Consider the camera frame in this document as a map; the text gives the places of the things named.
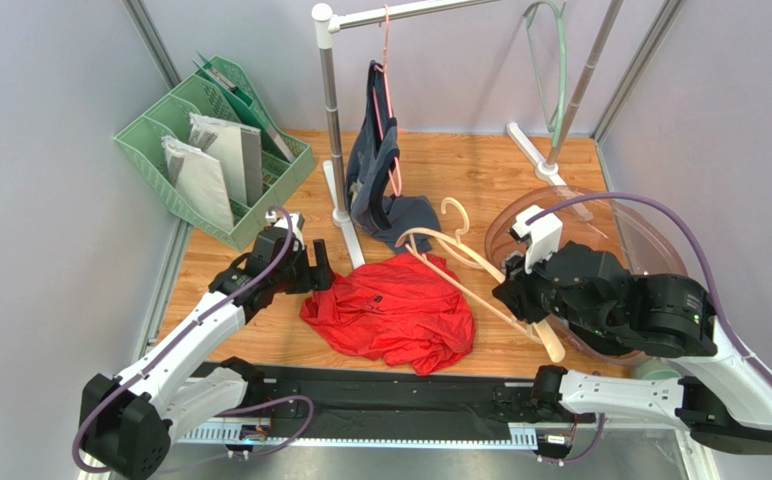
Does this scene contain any red tank top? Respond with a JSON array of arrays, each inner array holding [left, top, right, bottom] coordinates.
[[299, 253, 476, 375]]

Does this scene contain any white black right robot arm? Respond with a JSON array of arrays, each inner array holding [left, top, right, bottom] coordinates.
[[493, 242, 772, 455]]

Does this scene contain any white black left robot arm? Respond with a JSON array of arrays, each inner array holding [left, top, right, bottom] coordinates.
[[72, 226, 336, 479]]

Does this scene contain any dark blue tank top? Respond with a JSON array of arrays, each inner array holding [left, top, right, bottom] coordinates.
[[345, 60, 441, 253]]

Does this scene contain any mint green hanger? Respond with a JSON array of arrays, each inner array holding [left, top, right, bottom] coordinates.
[[523, 1, 568, 136]]

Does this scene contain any transparent brown plastic basin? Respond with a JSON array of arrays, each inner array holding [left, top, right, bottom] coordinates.
[[484, 186, 688, 368]]

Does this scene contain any grey booklet front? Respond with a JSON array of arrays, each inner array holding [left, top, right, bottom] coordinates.
[[161, 135, 234, 231]]

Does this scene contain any grey booklet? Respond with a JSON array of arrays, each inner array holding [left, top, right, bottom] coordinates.
[[161, 135, 234, 231], [189, 113, 263, 207]]

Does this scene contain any grey booklet rear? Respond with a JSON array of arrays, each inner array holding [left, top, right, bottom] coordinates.
[[189, 113, 263, 207]]

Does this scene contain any mint green cup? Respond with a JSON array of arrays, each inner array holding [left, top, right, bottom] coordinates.
[[630, 359, 681, 381]]

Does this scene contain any green plastic file organizer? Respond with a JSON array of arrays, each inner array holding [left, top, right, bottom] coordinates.
[[114, 55, 315, 251]]

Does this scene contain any green clipboard in organizer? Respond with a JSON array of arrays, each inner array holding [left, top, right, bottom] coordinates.
[[192, 53, 295, 163]]

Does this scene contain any white metal clothes rack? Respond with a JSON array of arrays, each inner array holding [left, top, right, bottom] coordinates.
[[311, 0, 624, 268]]

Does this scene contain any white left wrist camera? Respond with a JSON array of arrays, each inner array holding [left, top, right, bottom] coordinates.
[[265, 210, 305, 251]]

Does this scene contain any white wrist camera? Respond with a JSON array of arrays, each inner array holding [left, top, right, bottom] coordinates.
[[509, 205, 563, 273], [265, 210, 305, 251]]

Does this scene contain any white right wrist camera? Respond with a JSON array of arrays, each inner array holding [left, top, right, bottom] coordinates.
[[509, 205, 563, 273]]

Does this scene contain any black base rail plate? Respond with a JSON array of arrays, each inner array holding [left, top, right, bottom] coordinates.
[[222, 357, 574, 441]]

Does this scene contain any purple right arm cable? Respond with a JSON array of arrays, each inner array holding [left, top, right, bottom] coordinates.
[[528, 192, 772, 451]]

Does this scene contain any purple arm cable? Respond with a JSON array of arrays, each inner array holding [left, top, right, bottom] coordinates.
[[71, 204, 315, 475], [528, 192, 772, 451]]

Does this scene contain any pink wire hanger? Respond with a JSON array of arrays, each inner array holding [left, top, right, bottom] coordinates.
[[379, 4, 403, 197]]

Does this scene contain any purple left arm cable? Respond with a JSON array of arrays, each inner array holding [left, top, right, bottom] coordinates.
[[71, 204, 315, 475]]

